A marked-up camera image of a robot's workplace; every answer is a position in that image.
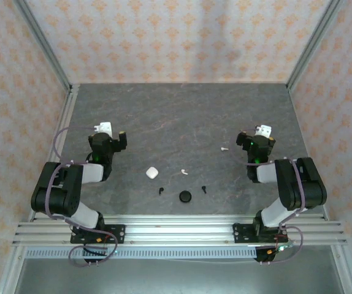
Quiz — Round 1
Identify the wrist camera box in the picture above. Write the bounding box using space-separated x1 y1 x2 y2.
254 124 272 138
94 121 114 138

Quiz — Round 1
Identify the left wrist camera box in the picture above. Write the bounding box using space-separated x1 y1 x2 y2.
94 121 114 138

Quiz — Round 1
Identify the grey slotted cable duct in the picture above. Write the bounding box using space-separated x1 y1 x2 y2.
25 247 258 260

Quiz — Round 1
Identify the small green circuit board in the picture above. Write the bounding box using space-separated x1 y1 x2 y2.
267 241 295 255

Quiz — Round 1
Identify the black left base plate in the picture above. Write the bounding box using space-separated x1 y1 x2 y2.
70 224 126 245

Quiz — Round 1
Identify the aluminium side rail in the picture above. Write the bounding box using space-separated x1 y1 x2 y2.
28 84 80 222

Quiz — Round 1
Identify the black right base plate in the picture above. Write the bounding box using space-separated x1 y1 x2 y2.
232 222 288 244

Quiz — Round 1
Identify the aluminium corner post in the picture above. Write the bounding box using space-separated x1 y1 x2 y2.
12 0 73 93
285 0 345 91

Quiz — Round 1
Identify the grey metal lower panel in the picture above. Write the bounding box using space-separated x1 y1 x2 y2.
13 257 346 294

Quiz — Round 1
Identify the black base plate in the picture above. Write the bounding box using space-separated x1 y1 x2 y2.
70 224 126 245
232 222 288 244

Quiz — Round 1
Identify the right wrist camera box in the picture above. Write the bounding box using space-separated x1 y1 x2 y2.
254 124 272 138

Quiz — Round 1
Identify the black round charging case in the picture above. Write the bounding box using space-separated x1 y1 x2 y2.
178 189 193 203

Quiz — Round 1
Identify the aluminium mounting rail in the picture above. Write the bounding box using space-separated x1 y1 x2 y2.
12 214 348 246

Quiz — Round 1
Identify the aluminium frame strut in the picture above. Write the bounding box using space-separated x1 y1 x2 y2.
331 244 352 294
0 244 27 294

